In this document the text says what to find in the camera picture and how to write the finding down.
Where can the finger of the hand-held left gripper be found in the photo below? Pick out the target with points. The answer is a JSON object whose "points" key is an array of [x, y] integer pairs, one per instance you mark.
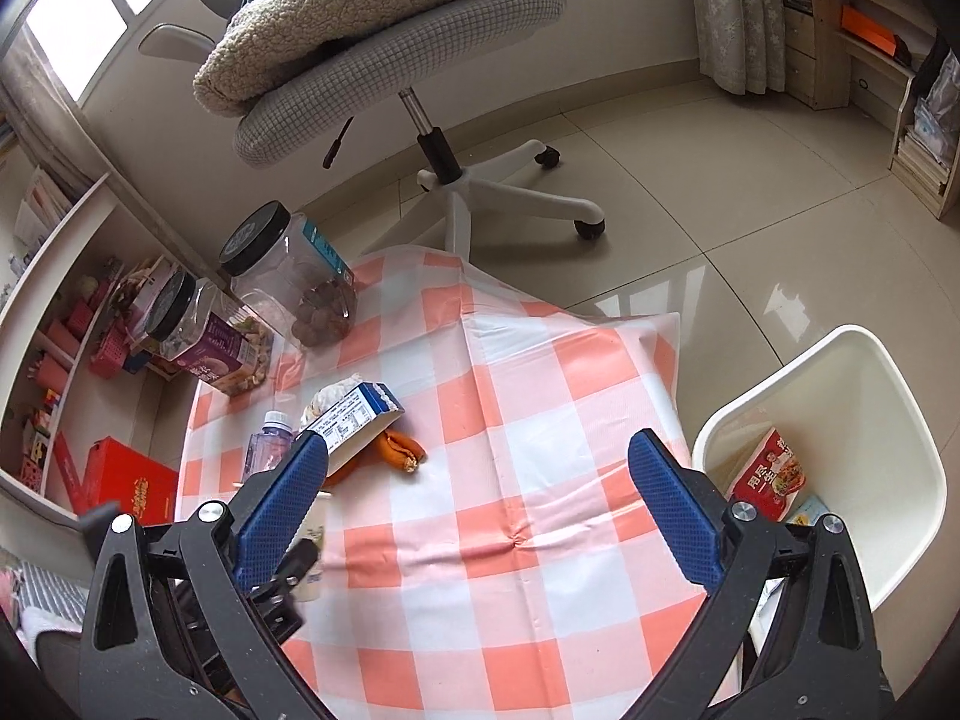
{"points": [[296, 559]]}

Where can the beige curtain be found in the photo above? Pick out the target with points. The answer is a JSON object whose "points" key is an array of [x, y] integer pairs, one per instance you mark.
{"points": [[739, 7], [45, 127]]}

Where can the stack of books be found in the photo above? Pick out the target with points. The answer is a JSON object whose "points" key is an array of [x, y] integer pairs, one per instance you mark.
{"points": [[919, 161]]}

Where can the red gift box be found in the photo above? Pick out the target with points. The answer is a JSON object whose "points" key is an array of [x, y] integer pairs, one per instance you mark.
{"points": [[131, 484]]}

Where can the orange white checked tablecloth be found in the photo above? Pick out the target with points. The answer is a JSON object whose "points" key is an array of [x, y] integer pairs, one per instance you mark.
{"points": [[487, 540]]}

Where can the grey striped cloth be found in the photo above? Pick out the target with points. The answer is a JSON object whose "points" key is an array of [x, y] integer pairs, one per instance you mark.
{"points": [[45, 596]]}

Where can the white plastic bin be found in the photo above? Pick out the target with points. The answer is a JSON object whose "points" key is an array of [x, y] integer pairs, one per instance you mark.
{"points": [[862, 390]]}

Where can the red white paper bag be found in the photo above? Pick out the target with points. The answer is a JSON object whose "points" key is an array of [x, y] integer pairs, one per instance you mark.
{"points": [[66, 469]]}

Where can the bay window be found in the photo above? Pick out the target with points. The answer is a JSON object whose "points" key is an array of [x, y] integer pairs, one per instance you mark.
{"points": [[97, 7]]}

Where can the small blue white carton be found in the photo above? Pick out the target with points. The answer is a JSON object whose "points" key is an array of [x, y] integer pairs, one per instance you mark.
{"points": [[352, 416]]}

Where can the clear plastic bottle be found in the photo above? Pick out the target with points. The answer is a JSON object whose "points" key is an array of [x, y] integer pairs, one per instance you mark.
{"points": [[270, 446]]}

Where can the orange flat box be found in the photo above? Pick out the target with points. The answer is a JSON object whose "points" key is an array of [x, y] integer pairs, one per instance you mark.
{"points": [[866, 26]]}

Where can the crumpled white tissue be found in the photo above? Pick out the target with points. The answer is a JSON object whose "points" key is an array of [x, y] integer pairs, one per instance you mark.
{"points": [[330, 394]]}

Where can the grey office chair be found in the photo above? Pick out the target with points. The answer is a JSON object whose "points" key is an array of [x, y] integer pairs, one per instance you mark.
{"points": [[450, 15]]}

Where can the orange sausage pack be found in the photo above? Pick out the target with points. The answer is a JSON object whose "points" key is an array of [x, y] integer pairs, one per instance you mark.
{"points": [[401, 450]]}

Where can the white bookshelf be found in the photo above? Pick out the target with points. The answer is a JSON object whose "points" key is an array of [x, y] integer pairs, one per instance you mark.
{"points": [[82, 217]]}

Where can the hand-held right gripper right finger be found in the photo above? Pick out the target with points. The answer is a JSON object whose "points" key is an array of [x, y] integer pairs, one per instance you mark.
{"points": [[675, 517]]}

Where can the red snack packet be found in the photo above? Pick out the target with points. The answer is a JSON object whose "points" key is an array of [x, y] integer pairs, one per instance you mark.
{"points": [[765, 476]]}

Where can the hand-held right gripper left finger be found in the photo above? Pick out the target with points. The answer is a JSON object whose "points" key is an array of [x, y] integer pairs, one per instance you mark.
{"points": [[281, 510]]}

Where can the plastic jar purple label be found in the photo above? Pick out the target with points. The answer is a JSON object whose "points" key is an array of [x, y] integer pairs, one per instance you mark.
{"points": [[217, 356]]}

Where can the hanging plastic bag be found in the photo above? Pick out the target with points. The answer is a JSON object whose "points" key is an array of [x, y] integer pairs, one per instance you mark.
{"points": [[941, 105]]}

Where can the wooden shelf desk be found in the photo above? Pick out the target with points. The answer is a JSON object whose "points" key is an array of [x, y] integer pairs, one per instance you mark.
{"points": [[825, 52]]}

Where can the clear plastic jar of nuts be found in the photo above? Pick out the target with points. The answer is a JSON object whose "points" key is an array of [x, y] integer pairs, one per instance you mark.
{"points": [[300, 277]]}

